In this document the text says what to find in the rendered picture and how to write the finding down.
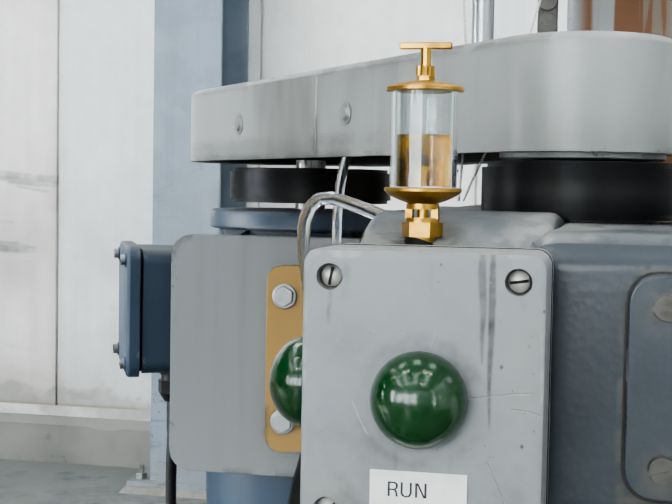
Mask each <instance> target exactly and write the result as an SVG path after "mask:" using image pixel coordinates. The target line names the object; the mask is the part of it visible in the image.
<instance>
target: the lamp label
mask: <svg viewBox="0 0 672 504"><path fill-rule="evenodd" d="M369 504H467V475H456V474H441V473H425V472H410V471H394V470H379V469H370V493H369Z"/></svg>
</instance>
